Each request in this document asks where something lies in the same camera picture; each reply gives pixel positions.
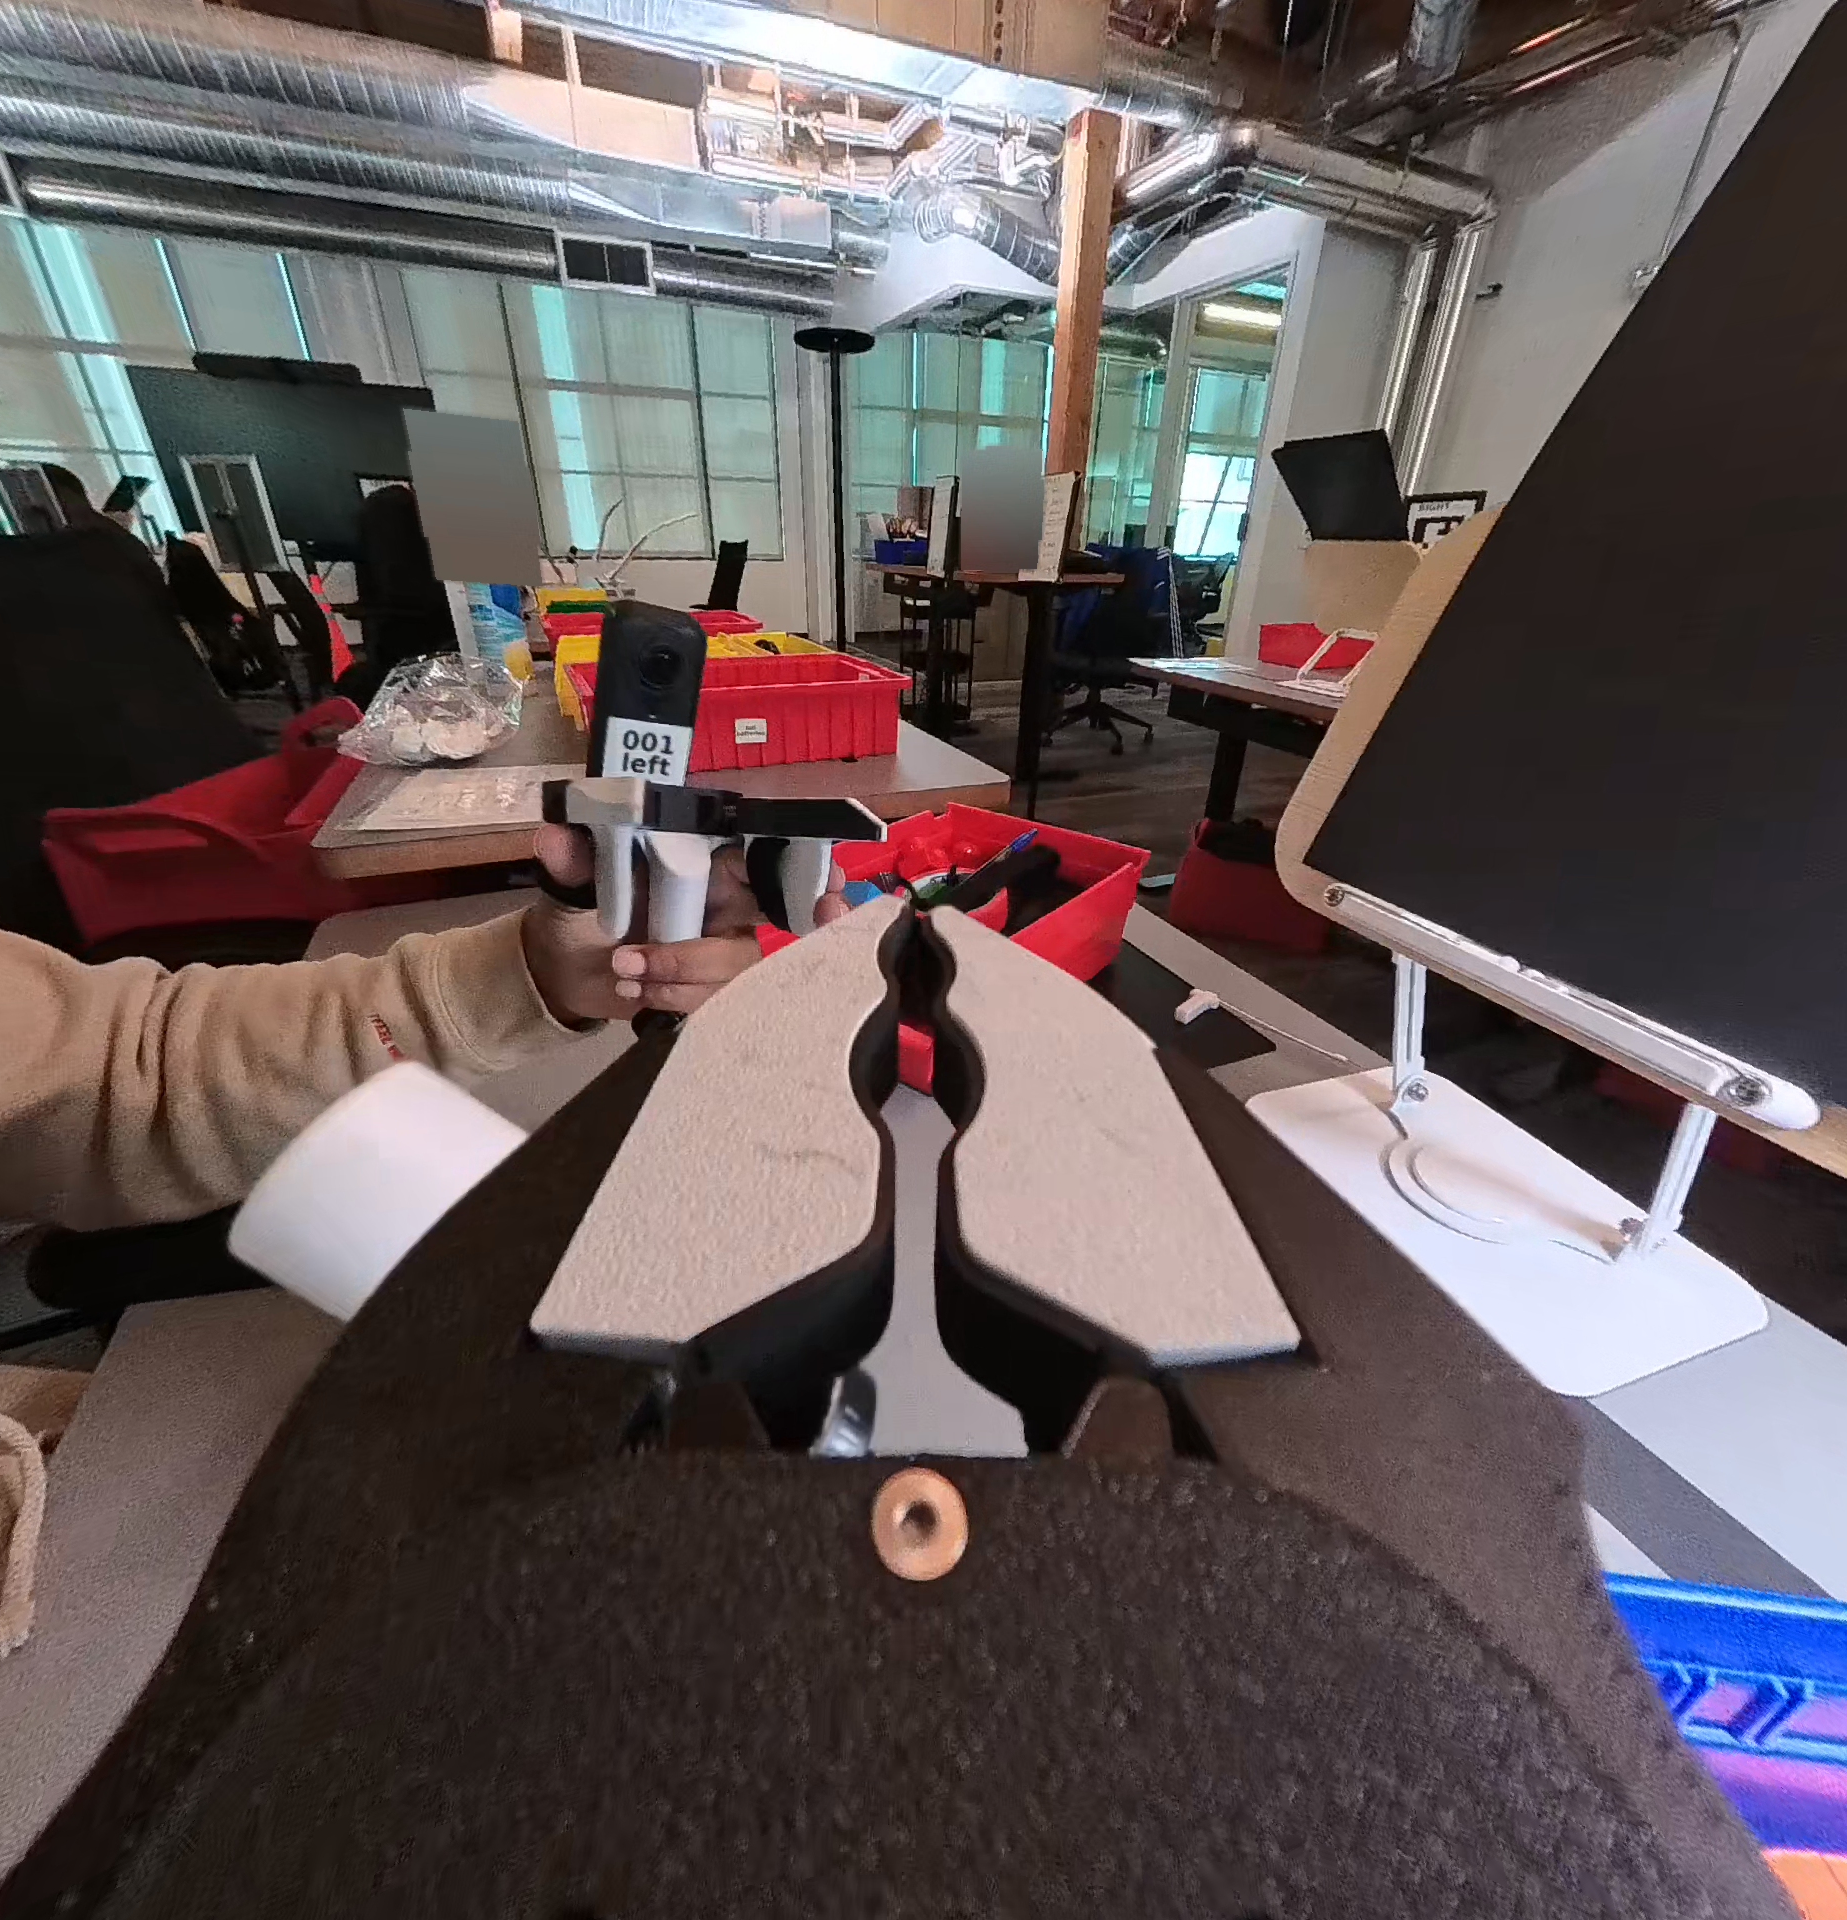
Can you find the orange traffic cone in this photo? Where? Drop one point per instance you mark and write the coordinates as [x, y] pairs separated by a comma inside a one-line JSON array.
[[332, 634]]

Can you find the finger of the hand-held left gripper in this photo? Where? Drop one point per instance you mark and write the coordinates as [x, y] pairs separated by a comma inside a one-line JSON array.
[[811, 819]]

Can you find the metal air duct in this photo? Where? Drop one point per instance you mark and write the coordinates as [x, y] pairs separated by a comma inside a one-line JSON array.
[[336, 89]]

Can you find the blue plastic bin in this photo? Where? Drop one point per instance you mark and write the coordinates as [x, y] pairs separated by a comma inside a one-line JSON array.
[[1761, 1695]]

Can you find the white cylindrical bottle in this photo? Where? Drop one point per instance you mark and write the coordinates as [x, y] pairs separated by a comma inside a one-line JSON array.
[[366, 1184]]

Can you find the clear plastic wrap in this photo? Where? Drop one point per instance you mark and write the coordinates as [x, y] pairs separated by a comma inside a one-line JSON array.
[[429, 712]]

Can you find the black office chair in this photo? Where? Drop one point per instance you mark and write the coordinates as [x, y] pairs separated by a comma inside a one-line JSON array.
[[1112, 646], [84, 693]]

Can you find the small red bin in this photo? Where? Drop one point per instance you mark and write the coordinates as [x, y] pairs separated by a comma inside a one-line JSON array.
[[1291, 646]]

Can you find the dark television screen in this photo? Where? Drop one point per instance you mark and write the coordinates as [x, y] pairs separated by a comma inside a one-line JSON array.
[[293, 437]]

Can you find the red tote bag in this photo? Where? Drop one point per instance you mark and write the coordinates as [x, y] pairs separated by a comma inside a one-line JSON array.
[[188, 853]]

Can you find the red plastic bin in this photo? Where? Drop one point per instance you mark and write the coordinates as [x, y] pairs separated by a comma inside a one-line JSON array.
[[1087, 913]]

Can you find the wooden standing desk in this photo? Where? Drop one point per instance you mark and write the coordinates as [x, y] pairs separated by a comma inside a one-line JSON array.
[[1014, 579]]

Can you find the orange segmented plastic bar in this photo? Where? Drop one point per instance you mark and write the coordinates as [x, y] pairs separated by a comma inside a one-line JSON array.
[[1833, 1892]]

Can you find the wooden table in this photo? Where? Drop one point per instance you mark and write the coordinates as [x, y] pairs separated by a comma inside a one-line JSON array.
[[925, 781]]

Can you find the person's left forearm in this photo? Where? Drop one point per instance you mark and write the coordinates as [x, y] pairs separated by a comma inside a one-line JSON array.
[[188, 1068]]

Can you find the red ribbed crate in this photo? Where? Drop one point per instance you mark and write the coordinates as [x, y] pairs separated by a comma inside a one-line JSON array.
[[818, 720]]

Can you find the black floor lamp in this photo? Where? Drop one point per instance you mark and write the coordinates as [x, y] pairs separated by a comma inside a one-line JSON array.
[[837, 479]]

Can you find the blue bags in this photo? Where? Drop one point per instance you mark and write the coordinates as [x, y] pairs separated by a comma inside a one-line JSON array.
[[1148, 584]]

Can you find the printed marker board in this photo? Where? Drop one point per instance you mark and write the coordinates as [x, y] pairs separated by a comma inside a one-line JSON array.
[[1448, 519]]

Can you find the blue ballpoint pen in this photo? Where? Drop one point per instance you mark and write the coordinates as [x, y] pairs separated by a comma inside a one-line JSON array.
[[996, 856]]

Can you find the red fabric bag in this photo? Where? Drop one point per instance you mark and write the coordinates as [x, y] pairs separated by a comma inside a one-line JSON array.
[[1254, 899]]

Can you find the red plastic toy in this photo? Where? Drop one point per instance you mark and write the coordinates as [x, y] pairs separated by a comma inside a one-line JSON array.
[[932, 856]]

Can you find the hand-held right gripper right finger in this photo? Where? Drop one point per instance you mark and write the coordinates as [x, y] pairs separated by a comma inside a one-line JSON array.
[[1103, 1184]]

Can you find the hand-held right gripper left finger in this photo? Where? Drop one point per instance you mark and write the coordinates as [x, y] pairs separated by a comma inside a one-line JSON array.
[[727, 1170]]

